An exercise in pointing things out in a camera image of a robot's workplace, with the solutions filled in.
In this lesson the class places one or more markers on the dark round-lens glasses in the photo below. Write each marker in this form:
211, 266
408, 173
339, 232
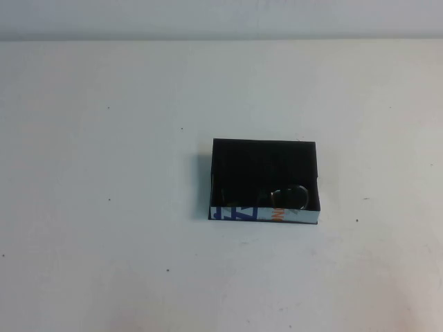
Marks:
290, 197

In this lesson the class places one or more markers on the black printed glasses case box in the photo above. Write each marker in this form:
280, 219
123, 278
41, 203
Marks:
242, 159

